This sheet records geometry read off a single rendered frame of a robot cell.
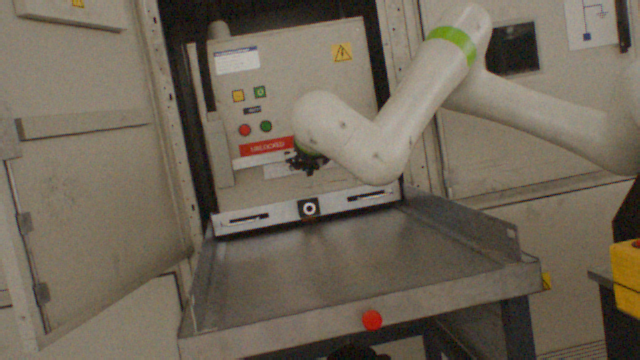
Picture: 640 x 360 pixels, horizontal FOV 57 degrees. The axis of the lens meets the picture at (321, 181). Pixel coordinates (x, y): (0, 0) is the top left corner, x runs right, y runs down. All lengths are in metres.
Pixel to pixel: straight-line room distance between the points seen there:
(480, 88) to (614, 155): 0.32
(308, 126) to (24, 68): 0.55
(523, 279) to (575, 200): 0.83
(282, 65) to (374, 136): 0.65
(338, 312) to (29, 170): 0.62
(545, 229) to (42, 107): 1.36
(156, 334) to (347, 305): 0.82
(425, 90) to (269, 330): 0.54
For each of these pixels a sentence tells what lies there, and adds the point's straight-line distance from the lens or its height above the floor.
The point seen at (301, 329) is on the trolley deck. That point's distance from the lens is 0.99.
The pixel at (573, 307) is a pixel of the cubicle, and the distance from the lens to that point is 1.95.
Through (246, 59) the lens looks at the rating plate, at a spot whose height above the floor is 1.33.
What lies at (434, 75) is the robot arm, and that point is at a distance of 1.21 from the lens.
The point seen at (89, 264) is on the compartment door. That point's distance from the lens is 1.31.
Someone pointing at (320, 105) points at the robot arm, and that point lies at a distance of 1.07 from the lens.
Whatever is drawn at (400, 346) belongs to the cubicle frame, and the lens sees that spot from 1.79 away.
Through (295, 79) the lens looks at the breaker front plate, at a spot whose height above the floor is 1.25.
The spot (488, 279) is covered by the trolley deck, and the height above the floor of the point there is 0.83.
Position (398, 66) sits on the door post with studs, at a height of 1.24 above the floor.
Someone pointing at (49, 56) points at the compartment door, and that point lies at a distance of 1.32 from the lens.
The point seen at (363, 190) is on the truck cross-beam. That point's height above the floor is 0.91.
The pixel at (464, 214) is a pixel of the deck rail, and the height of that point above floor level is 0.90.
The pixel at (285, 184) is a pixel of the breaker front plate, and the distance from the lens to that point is 1.66.
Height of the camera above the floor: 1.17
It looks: 7 degrees down
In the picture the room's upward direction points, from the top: 10 degrees counter-clockwise
